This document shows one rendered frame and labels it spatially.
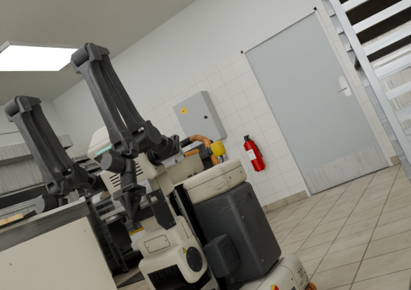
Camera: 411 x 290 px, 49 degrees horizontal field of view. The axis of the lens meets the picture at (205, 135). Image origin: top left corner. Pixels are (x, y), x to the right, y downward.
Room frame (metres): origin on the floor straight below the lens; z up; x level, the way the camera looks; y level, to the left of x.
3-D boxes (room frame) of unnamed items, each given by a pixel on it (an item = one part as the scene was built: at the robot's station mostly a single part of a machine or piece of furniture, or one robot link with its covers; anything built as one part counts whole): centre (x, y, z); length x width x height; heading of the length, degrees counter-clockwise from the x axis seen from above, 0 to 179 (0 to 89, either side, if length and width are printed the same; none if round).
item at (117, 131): (1.58, 0.28, 1.18); 0.11 x 0.06 x 0.43; 61
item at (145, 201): (1.83, 0.38, 0.77); 0.28 x 0.16 x 0.22; 61
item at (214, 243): (1.91, 0.27, 0.45); 0.28 x 0.27 x 0.25; 61
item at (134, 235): (6.50, 1.35, 0.36); 0.46 x 0.38 x 0.26; 150
